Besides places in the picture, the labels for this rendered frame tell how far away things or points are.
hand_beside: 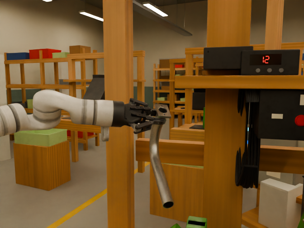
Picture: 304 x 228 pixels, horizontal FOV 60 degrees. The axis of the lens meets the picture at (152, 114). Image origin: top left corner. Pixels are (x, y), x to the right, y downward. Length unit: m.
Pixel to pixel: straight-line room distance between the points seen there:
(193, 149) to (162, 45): 10.57
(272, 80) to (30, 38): 8.80
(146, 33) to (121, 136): 10.98
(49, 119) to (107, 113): 0.15
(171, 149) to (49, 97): 0.56
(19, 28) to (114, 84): 8.18
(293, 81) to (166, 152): 0.54
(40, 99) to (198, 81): 0.45
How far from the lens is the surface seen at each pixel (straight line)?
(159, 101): 10.77
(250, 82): 0.83
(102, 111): 0.72
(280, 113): 0.86
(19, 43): 9.04
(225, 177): 1.01
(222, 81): 0.82
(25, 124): 0.71
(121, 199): 1.12
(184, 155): 1.08
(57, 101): 0.71
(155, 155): 0.82
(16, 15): 9.13
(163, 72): 11.40
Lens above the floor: 1.53
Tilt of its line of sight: 7 degrees down
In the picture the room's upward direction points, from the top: straight up
